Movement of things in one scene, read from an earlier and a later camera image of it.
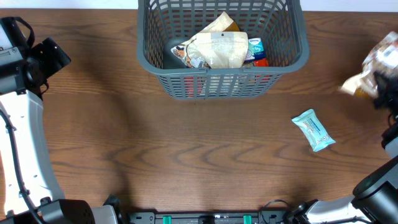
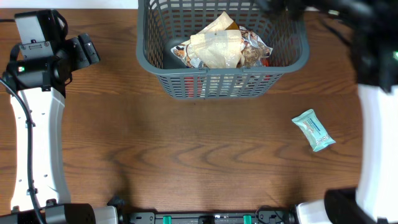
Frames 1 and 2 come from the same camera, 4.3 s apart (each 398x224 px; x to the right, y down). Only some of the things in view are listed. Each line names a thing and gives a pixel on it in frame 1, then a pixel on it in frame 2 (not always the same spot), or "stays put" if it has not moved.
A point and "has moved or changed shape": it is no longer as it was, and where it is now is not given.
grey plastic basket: [281, 23] stays put
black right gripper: [389, 89] to [287, 8]
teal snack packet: [312, 129] stays put
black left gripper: [51, 63] to [80, 58]
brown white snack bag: [383, 57] has moved or changed shape
